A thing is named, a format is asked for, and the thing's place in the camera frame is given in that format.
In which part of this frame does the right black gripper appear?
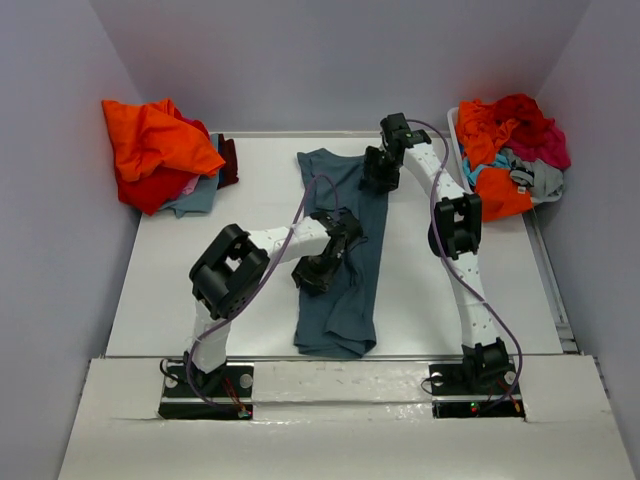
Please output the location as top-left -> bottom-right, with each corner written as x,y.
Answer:
360,145 -> 401,194

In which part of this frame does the blue-grey t shirt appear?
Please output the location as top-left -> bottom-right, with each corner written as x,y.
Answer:
294,148 -> 389,359

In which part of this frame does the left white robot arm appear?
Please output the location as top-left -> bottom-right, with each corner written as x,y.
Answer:
185,209 -> 364,398

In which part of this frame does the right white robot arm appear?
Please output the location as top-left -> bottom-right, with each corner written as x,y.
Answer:
360,113 -> 513,392

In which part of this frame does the white perforated plastic basket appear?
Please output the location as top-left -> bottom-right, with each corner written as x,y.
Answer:
447,107 -> 472,193

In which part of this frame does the orange crumpled t shirt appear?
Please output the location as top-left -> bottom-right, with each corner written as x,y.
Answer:
455,100 -> 533,222

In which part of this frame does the cyan crumpled t shirt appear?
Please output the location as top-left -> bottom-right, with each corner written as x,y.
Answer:
462,154 -> 511,187

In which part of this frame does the light blue folded t shirt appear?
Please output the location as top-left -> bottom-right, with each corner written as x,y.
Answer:
160,175 -> 219,218

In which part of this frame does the pink folded t shirt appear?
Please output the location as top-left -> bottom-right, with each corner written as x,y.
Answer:
181,175 -> 201,196

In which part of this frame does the dark maroon folded t shirt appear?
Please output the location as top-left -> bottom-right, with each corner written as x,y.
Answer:
218,134 -> 239,189

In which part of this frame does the red crumpled t shirt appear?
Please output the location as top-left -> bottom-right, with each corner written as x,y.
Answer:
494,93 -> 551,147

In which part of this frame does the grey crumpled t shirt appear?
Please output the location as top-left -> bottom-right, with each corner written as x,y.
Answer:
499,148 -> 564,205

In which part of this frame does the magenta crumpled t shirt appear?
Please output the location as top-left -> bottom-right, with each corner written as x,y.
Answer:
506,121 -> 571,171

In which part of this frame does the red folded t shirt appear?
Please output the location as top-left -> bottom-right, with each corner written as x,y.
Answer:
115,167 -> 198,215

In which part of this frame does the orange folded t shirt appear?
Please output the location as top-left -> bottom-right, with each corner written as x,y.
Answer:
101,98 -> 225,183

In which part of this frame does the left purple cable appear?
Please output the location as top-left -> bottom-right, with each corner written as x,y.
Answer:
184,173 -> 344,411

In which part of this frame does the purple cable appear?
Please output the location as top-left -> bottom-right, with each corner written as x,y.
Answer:
184,173 -> 344,411
407,117 -> 524,414

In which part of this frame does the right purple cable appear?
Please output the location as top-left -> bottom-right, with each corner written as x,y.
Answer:
407,117 -> 524,414

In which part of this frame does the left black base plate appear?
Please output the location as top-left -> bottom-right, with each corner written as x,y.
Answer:
158,359 -> 254,421

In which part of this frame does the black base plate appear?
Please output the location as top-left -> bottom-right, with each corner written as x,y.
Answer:
158,359 -> 254,421
421,363 -> 526,419

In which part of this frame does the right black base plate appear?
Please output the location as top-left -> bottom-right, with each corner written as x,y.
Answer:
421,363 -> 526,419

